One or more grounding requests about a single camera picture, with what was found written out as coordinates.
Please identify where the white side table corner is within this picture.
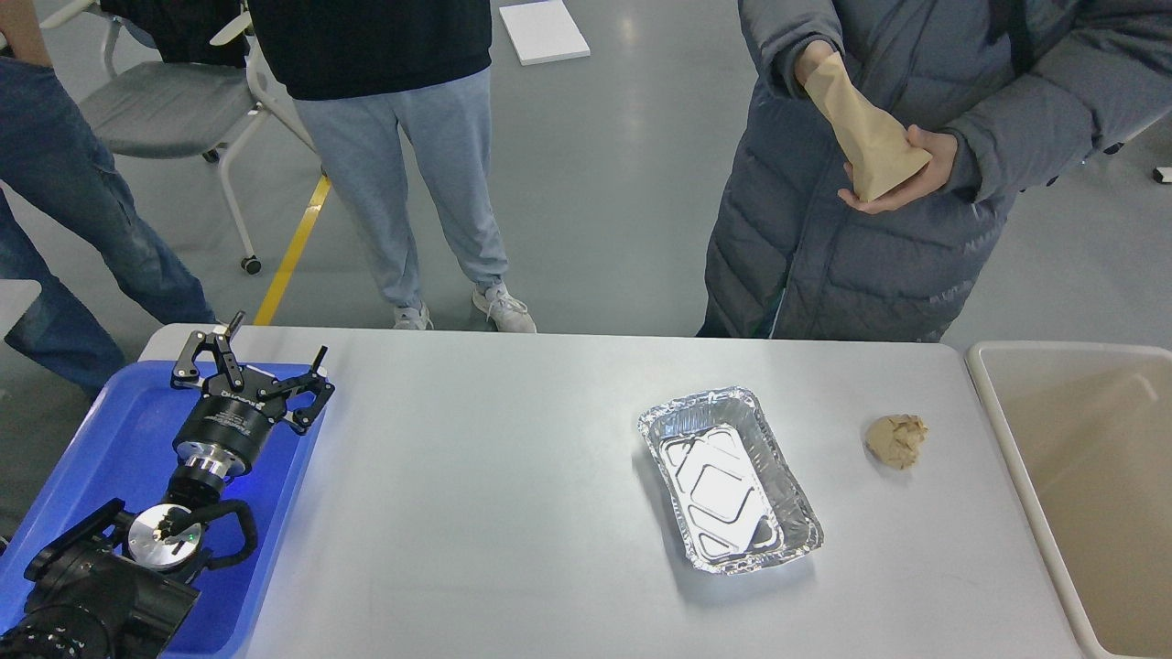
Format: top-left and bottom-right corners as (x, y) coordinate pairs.
(0, 279), (41, 339)

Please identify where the white flat box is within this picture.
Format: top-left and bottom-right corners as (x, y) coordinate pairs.
(499, 1), (591, 66)

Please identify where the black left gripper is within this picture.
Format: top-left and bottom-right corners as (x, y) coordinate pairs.
(171, 311), (335, 477)

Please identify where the grey office chair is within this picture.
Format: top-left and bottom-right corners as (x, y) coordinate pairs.
(41, 1), (309, 276)

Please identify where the beige plastic bin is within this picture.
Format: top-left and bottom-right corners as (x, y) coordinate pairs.
(966, 341), (1171, 658)

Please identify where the person in grey sweatpants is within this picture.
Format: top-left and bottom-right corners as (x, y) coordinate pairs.
(248, 1), (536, 333)

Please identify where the person in grey puffer coat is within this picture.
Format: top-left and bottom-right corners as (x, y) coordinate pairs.
(700, 1), (1171, 342)

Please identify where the person in blue jeans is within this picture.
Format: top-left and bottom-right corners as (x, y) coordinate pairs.
(1, 1), (216, 399)

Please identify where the person left hand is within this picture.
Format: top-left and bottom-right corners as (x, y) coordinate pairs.
(837, 124), (960, 215)

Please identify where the brown paper bag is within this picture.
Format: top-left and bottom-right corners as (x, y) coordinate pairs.
(805, 50), (932, 203)

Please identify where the person right hand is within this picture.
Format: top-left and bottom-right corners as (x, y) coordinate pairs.
(793, 40), (837, 87)

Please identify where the blue plastic tray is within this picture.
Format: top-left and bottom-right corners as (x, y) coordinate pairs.
(1, 362), (320, 658)

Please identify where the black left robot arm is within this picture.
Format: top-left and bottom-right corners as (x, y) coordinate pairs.
(4, 318), (335, 658)

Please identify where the crumpled brown paper ball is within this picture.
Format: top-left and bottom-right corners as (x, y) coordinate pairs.
(865, 414), (928, 469)

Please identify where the aluminium foil tray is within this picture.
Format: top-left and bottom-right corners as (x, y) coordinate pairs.
(636, 385), (824, 576)

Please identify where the chair with dark jacket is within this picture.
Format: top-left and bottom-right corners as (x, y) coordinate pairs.
(1103, 110), (1172, 184)

